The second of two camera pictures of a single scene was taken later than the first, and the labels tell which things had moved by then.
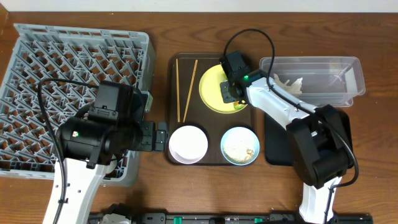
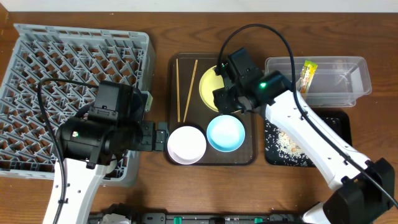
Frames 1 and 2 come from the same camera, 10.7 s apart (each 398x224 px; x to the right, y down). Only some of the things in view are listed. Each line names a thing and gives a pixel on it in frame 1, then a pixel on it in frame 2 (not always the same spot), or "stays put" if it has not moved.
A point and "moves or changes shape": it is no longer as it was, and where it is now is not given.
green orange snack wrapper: [238, 106] moves or changes shape
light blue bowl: [240, 145] → [225, 133]
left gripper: [148, 135] stays put
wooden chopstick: [178, 114] stays put
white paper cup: [109, 168] stays put
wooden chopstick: [190, 91] stays put
